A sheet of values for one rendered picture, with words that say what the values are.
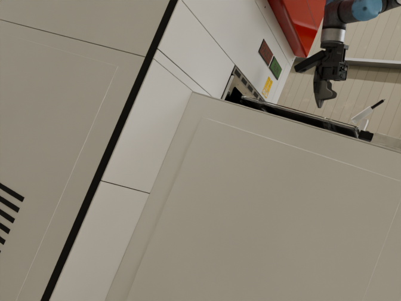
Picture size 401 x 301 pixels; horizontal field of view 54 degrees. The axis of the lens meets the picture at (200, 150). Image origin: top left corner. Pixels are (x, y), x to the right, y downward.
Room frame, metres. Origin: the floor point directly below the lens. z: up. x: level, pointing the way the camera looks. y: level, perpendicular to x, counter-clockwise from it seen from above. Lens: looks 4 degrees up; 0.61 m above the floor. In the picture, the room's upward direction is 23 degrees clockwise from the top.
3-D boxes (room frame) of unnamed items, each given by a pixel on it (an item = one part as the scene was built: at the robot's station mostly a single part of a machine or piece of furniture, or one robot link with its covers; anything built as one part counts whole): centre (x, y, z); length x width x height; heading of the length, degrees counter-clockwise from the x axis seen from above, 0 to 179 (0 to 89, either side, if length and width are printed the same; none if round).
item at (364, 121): (1.48, -0.51, 1.03); 0.06 x 0.04 x 0.13; 61
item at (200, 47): (1.26, -0.01, 1.02); 0.81 x 0.03 x 0.40; 151
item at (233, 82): (1.40, -0.11, 0.89); 0.44 x 0.02 x 0.10; 151
